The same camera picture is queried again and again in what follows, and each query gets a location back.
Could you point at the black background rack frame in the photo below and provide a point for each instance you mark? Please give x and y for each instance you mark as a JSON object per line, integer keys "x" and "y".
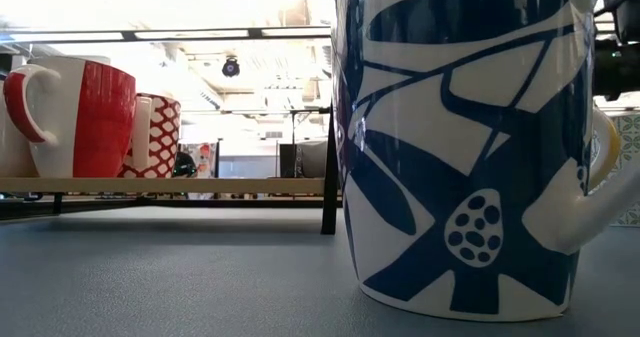
{"x": 294, "y": 127}

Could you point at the background robot green lights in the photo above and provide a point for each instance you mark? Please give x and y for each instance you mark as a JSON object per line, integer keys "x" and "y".
{"x": 184, "y": 167}

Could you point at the floral hanging cloth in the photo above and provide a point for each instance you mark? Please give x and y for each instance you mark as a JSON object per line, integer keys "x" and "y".
{"x": 205, "y": 157}

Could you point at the red and white mug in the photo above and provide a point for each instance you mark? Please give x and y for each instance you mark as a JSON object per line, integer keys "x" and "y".
{"x": 102, "y": 127}

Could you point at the black table edge rail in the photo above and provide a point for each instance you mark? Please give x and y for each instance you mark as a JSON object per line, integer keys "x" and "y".
{"x": 200, "y": 203}

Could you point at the blue white floral mug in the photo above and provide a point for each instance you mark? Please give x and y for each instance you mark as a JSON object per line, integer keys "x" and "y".
{"x": 450, "y": 152}

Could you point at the yellow mug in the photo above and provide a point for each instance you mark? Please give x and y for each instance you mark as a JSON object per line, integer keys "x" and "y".
{"x": 611, "y": 147}

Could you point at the black speaker box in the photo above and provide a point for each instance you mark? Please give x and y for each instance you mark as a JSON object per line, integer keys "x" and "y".
{"x": 290, "y": 159}

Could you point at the white mug green interior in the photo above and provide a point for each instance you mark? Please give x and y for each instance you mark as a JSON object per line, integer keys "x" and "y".
{"x": 12, "y": 159}

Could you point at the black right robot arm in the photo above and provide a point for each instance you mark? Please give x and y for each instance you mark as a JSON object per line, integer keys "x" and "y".
{"x": 617, "y": 72}

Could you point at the wooden shelf black frame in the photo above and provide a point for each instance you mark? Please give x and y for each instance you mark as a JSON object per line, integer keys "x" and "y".
{"x": 150, "y": 185}

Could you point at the red white lattice mug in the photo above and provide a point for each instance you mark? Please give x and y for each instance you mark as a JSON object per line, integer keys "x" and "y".
{"x": 165, "y": 137}

